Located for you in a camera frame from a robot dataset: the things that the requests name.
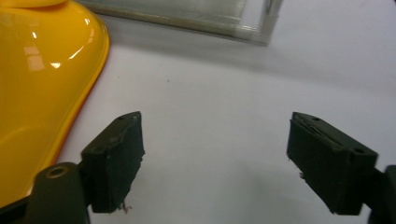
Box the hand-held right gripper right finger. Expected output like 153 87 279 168
286 111 379 217

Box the light blue table mat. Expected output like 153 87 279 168
55 0 396 224

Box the clear two-tier rack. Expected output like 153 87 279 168
76 0 284 47

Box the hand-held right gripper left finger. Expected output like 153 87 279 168
79 110 146 215

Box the yellow rain boot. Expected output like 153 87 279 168
0 0 110 209

